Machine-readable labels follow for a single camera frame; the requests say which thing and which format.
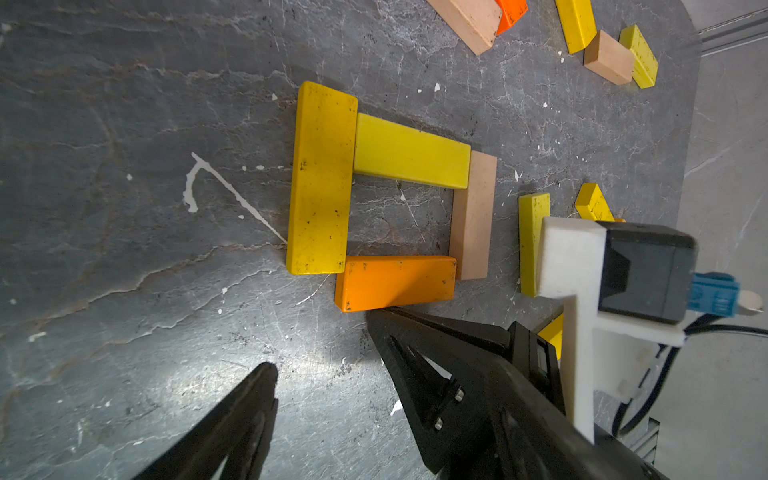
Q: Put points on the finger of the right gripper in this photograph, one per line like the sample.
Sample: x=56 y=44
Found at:
x=488 y=337

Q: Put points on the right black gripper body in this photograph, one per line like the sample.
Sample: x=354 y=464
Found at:
x=536 y=359

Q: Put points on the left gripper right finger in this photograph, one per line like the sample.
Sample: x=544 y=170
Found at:
x=473 y=415

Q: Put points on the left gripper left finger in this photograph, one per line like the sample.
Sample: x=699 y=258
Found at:
x=232 y=440

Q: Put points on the yellow block bottom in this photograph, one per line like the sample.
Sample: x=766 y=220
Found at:
x=553 y=334

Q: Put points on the yellow block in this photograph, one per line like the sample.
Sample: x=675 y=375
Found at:
x=321 y=180
x=591 y=204
x=578 y=23
x=553 y=334
x=390 y=150

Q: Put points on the tan block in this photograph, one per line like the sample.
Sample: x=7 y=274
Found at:
x=472 y=216
x=474 y=21
x=609 y=59

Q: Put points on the yellow-green block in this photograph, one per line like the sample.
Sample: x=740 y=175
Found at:
x=532 y=209
x=646 y=65

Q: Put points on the orange block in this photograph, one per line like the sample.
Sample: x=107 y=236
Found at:
x=376 y=282
x=512 y=12

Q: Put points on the tan block top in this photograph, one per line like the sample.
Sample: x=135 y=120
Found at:
x=609 y=59

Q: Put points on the yellow block top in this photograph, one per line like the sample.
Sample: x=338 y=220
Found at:
x=578 y=23

